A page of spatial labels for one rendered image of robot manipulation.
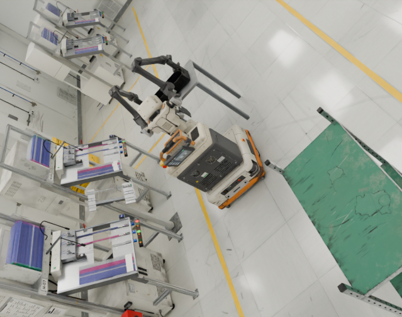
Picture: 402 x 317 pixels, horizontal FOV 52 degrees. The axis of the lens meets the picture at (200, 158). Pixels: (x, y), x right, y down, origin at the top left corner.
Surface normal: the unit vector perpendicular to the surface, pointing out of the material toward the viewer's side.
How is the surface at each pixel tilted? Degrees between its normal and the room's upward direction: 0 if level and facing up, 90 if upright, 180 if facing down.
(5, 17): 90
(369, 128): 0
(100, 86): 90
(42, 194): 90
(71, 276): 44
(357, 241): 0
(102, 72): 90
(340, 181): 0
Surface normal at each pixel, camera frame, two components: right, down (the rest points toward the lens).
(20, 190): 0.24, 0.60
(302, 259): -0.74, -0.40
